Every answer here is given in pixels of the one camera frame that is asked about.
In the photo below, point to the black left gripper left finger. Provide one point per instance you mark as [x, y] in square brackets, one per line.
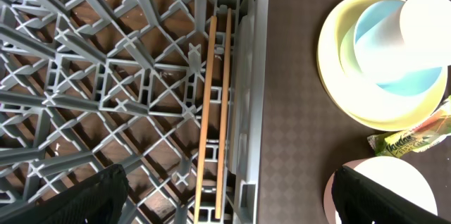
[98, 199]

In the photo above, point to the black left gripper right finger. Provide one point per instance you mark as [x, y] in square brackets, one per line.
[360, 200]

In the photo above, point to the pink bowl with food scraps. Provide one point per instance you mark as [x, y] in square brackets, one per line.
[394, 174]

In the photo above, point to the yellow orange snack wrapper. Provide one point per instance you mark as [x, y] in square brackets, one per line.
[418, 139]

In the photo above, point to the wooden chopstick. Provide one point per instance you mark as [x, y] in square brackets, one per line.
[224, 118]
[205, 117]

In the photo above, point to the brown serving tray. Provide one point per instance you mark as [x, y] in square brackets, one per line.
[305, 136]

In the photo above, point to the light blue plastic bowl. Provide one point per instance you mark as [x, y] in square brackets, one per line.
[412, 85]

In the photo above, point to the grey plastic dish rack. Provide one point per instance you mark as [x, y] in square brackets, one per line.
[86, 84]

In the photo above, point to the white plastic cup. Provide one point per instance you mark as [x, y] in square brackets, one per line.
[425, 28]

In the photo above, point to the yellow plastic plate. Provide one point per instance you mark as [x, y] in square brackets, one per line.
[364, 101]

